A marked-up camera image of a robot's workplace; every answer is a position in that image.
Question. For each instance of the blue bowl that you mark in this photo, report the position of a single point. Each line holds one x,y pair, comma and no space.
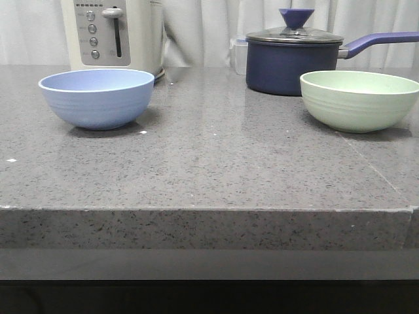
98,99

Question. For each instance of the green bowl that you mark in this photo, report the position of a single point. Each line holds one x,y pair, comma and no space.
357,101

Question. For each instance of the blue saucepan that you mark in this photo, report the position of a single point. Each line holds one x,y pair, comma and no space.
275,68

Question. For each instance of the clear plastic container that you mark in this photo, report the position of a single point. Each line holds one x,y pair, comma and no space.
238,48

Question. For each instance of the white curtain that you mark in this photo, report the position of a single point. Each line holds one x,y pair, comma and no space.
198,33

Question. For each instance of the cream toaster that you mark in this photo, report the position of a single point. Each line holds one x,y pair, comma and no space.
115,34

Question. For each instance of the glass pot lid blue knob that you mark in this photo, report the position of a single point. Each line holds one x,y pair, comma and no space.
294,31

